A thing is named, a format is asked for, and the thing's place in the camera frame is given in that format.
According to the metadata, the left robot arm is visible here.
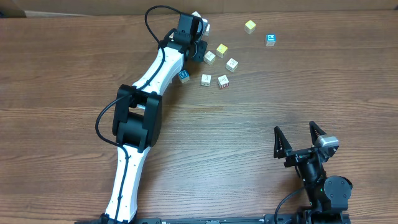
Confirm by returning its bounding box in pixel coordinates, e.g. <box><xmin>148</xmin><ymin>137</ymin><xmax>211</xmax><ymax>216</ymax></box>
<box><xmin>99</xmin><ymin>13</ymin><xmax>209</xmax><ymax>223</ymax></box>

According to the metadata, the blue letter wooden block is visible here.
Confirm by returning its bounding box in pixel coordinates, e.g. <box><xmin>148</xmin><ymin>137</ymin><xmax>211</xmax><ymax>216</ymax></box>
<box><xmin>178</xmin><ymin>70</ymin><xmax>190</xmax><ymax>83</ymax></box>

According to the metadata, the cardboard back wall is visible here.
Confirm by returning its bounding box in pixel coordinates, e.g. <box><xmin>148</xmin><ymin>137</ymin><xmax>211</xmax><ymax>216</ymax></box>
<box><xmin>13</xmin><ymin>0</ymin><xmax>397</xmax><ymax>16</ymax></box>

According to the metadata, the plain top wooden block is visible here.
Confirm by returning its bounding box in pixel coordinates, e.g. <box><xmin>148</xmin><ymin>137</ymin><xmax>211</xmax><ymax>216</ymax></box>
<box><xmin>192</xmin><ymin>11</ymin><xmax>201</xmax><ymax>17</ymax></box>

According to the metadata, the yellow sided wooden block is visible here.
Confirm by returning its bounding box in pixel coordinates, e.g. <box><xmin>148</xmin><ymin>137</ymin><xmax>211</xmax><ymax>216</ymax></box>
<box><xmin>203</xmin><ymin>51</ymin><xmax>216</xmax><ymax>65</ymax></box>

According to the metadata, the number one wooden block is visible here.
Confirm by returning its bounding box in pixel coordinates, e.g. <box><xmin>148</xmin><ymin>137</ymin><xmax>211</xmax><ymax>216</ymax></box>
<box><xmin>201</xmin><ymin>74</ymin><xmax>211</xmax><ymax>86</ymax></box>

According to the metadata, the wooden block beside teal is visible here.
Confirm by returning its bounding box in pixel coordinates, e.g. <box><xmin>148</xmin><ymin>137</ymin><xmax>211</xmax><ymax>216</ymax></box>
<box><xmin>203</xmin><ymin>24</ymin><xmax>210</xmax><ymax>36</ymax></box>

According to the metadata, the blue letter P block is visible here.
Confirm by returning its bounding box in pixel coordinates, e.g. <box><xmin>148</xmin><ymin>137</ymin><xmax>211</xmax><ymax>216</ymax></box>
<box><xmin>266</xmin><ymin>34</ymin><xmax>276</xmax><ymax>47</ymax></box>

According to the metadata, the yellow top central block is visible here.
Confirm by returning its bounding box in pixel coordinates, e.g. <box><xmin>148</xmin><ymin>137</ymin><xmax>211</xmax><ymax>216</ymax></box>
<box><xmin>216</xmin><ymin>44</ymin><xmax>228</xmax><ymax>58</ymax></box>

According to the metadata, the patterned top wooden block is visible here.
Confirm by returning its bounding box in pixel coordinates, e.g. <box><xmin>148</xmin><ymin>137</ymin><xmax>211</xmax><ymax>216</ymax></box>
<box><xmin>226</xmin><ymin>58</ymin><xmax>238</xmax><ymax>72</ymax></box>

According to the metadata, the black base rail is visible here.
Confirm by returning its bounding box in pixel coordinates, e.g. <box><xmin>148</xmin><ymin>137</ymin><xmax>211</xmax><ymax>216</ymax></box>
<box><xmin>75</xmin><ymin>214</ymin><xmax>351</xmax><ymax>224</ymax></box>

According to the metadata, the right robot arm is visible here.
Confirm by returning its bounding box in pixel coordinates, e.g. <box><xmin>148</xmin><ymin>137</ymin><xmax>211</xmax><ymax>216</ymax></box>
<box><xmin>273</xmin><ymin>121</ymin><xmax>353</xmax><ymax>224</ymax></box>

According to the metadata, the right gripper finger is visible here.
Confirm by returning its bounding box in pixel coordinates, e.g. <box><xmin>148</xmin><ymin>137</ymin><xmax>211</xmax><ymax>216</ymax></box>
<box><xmin>274</xmin><ymin>126</ymin><xmax>292</xmax><ymax>156</ymax></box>
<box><xmin>309</xmin><ymin>121</ymin><xmax>326</xmax><ymax>145</ymax></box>

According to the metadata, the red sided picture block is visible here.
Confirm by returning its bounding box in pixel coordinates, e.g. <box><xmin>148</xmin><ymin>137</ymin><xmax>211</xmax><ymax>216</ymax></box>
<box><xmin>217</xmin><ymin>75</ymin><xmax>229</xmax><ymax>89</ymax></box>

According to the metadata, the yellow top far block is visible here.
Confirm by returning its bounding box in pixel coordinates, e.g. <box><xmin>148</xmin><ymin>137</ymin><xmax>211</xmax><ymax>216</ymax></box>
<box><xmin>244</xmin><ymin>20</ymin><xmax>256</xmax><ymax>34</ymax></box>

